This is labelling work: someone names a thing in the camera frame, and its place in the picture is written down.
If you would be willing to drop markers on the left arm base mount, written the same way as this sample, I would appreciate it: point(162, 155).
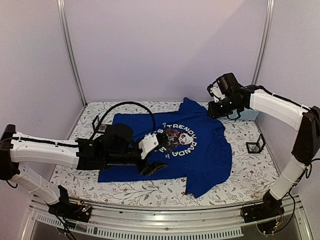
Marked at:
point(79, 211)

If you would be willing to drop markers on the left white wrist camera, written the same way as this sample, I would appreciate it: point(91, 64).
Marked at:
point(150, 142)

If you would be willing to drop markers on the right aluminium frame post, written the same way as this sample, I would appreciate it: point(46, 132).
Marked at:
point(270, 5)

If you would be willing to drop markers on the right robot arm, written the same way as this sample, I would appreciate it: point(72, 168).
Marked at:
point(302, 119)

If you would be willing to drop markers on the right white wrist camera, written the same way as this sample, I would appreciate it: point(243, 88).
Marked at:
point(215, 92)

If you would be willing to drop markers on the light blue plastic basket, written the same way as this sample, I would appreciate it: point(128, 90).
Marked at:
point(249, 114)

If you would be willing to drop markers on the floral patterned tablecloth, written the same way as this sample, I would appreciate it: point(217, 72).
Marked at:
point(250, 177)

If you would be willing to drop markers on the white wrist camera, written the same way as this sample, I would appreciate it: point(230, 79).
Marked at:
point(150, 142)
point(215, 92)

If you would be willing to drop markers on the left aluminium frame post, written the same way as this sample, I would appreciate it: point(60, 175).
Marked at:
point(69, 50)

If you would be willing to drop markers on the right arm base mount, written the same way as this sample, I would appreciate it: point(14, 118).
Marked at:
point(267, 220)

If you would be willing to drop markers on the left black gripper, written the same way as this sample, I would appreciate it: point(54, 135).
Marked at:
point(152, 168)

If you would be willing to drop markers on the black brooch box yellow brooch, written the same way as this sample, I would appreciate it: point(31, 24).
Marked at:
point(97, 126)

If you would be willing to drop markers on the aluminium frame post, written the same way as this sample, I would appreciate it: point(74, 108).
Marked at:
point(270, 5)
point(69, 50)

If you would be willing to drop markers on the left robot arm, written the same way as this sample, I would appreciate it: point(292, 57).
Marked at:
point(17, 149)

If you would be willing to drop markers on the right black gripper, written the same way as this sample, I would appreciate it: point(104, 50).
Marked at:
point(214, 113)

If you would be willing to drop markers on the blue printed t-shirt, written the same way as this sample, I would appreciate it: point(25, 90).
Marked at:
point(196, 149)

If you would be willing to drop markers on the black brooch box silver brooch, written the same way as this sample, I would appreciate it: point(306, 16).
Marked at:
point(256, 147)

